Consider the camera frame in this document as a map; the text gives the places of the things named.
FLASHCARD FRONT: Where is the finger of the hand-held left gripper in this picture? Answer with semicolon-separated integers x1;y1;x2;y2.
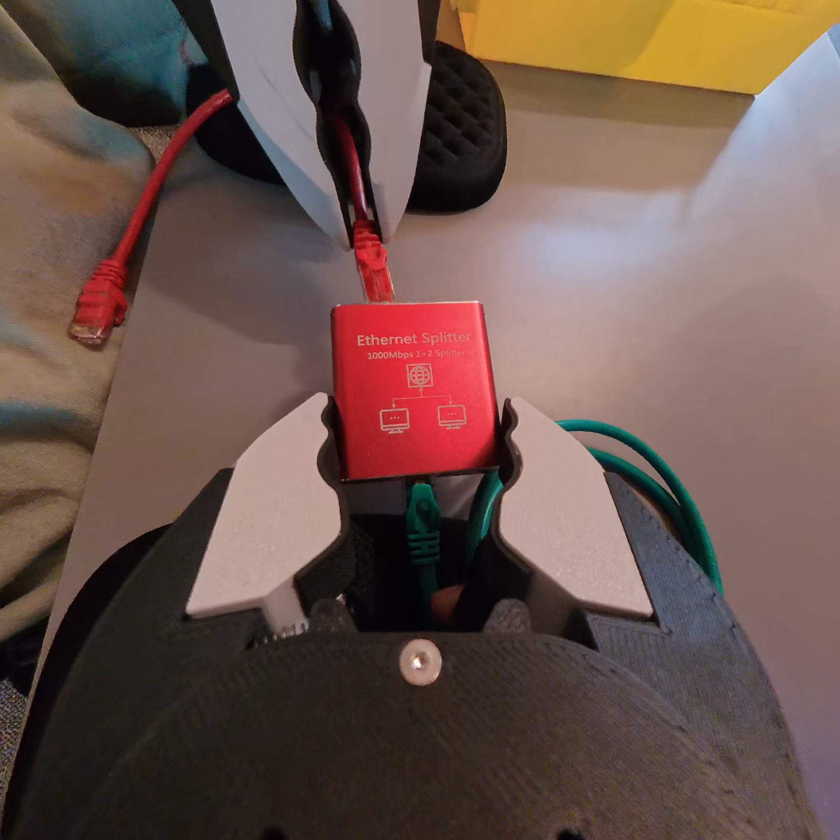
210;0;353;252
335;0;440;241

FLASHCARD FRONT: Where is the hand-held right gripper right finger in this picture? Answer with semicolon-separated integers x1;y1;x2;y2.
495;395;656;635

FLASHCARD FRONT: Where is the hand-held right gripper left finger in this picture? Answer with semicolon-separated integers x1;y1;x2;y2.
185;392;349;635

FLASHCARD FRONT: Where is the green network cable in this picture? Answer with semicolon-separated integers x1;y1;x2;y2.
403;419;724;626

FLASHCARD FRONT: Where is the red network cable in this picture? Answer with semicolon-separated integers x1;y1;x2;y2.
69;88;399;347

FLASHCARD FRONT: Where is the red network splitter box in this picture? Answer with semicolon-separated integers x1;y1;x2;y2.
329;300;504;484

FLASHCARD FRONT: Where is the black padded wrist rest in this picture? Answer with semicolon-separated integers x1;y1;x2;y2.
190;41;509;215

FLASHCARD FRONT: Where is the yellow cardboard box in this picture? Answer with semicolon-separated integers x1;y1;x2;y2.
453;0;840;97

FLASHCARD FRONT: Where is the grey green cloth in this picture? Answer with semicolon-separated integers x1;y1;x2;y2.
0;0;221;647

